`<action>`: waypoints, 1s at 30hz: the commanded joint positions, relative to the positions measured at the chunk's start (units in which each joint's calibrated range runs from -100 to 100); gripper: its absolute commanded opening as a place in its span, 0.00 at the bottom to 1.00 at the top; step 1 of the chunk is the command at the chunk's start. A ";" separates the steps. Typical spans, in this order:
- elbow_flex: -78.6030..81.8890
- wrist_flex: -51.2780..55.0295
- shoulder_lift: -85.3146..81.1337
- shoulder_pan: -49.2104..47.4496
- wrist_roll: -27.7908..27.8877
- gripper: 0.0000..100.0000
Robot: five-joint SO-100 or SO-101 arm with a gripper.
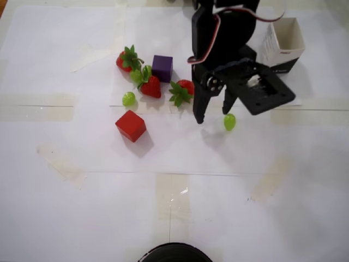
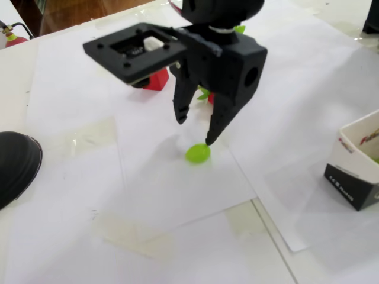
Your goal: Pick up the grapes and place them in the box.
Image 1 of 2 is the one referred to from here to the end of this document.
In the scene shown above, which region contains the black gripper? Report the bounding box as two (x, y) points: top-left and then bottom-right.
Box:
(191, 45), (257, 125)

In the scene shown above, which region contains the green plastic grape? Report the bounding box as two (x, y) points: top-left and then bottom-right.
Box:
(122, 91), (136, 107)
(223, 113), (237, 132)
(129, 69), (142, 84)

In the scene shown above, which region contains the purple wooden cube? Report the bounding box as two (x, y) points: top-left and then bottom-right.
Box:
(151, 55), (174, 84)

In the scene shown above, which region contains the red plastic strawberry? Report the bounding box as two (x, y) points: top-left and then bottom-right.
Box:
(116, 44), (146, 73)
(135, 64), (162, 99)
(168, 79), (195, 108)

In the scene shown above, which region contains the white and black cardboard box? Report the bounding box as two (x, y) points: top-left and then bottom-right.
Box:
(257, 17), (305, 75)

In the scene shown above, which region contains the red wooden cube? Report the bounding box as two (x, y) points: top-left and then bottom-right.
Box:
(115, 110), (147, 143)

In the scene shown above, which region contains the translucent tape strip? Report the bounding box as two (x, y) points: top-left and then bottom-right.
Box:
(69, 43), (115, 73)
(249, 155), (294, 202)
(37, 141), (88, 192)
(155, 173), (191, 238)
(0, 93), (76, 122)
(269, 108), (349, 126)

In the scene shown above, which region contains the black round object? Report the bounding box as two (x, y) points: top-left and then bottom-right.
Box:
(138, 242), (213, 262)

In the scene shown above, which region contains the white red servo cable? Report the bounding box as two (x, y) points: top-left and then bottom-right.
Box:
(186, 12), (221, 66)
(253, 8), (286, 23)

